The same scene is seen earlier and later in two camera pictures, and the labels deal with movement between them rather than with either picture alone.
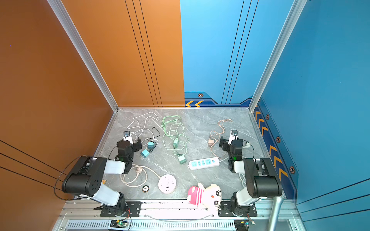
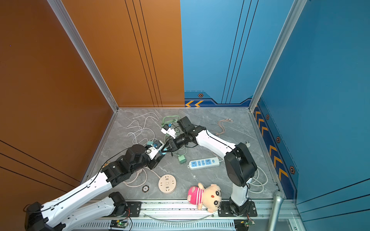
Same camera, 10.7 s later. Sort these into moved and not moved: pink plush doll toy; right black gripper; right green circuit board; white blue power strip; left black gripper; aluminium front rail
Moved: left black gripper; right black gripper
Not moved: white blue power strip; aluminium front rail; pink plush doll toy; right green circuit board
